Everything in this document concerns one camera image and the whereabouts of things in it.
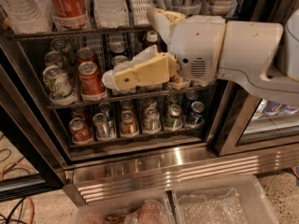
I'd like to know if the glass fridge door left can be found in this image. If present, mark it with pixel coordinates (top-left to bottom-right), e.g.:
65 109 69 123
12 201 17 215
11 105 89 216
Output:
0 18 66 202

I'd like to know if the clear bin with bubble wrap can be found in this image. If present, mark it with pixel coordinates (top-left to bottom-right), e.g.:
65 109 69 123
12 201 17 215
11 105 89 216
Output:
172 175 279 224

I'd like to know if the orange can bottom shelf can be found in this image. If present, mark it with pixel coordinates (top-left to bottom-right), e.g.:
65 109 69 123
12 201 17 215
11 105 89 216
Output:
121 110 139 137

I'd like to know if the green 7up can front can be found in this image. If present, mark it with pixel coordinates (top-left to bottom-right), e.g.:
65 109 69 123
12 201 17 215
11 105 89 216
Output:
43 65 77 105

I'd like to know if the silver can bottom shelf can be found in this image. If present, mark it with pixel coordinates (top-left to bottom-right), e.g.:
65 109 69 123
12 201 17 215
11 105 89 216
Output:
93 113 116 141

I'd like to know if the blue soda can front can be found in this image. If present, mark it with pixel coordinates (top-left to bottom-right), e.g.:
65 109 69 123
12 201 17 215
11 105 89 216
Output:
111 55 128 66

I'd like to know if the empty white shelf tray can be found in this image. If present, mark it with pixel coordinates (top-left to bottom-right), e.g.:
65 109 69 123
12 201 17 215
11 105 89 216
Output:
129 0 165 25

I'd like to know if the green can bottom shelf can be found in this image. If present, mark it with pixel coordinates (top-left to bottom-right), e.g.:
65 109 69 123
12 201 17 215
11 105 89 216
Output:
164 105 183 131

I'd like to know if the stainless fridge base grille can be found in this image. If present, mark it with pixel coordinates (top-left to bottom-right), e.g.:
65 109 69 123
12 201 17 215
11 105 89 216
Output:
64 142 299 206

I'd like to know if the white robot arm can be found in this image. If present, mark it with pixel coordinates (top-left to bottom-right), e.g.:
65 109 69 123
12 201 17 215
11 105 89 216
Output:
102 7 299 105

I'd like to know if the red soda can front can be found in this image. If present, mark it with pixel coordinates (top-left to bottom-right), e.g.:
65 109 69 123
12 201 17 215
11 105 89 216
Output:
78 62 107 101

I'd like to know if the blue can bottom shelf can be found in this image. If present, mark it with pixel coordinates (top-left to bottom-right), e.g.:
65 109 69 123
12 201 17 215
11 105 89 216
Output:
185 101 206 128

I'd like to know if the red soda can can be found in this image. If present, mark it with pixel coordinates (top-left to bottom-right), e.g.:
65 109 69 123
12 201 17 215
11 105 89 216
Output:
76 47 98 63
78 62 107 101

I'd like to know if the green can second row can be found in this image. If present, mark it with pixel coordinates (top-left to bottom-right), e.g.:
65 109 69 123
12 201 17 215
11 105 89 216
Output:
44 50 67 71

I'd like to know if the brown iced tea bottle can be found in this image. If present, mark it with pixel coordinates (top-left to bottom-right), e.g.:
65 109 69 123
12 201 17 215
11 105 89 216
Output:
142 30 162 52

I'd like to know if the red soda can behind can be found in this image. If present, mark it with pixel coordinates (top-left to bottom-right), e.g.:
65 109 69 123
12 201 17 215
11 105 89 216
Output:
76 47 98 63

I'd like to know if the white can bottom shelf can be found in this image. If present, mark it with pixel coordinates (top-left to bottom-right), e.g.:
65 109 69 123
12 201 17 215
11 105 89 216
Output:
143 107 161 133

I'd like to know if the clear plastic water bottle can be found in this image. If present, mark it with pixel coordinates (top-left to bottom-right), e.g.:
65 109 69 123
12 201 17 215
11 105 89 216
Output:
0 0 52 35

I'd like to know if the red cola bottle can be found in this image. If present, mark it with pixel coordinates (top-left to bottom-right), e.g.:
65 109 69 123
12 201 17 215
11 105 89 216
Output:
51 0 91 32

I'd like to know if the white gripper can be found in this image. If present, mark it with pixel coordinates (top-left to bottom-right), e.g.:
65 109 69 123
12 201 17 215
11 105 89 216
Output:
102 7 226 91

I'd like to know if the red can bottom shelf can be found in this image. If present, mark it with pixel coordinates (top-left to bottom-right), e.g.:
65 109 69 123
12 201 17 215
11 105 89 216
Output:
69 118 93 145

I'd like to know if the clear bin with pink items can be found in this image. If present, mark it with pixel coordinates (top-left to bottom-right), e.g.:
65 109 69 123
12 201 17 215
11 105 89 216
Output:
69 190 175 224

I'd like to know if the orange cable on floor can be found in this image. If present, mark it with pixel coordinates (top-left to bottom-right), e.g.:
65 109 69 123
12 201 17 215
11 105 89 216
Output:
0 133 36 224

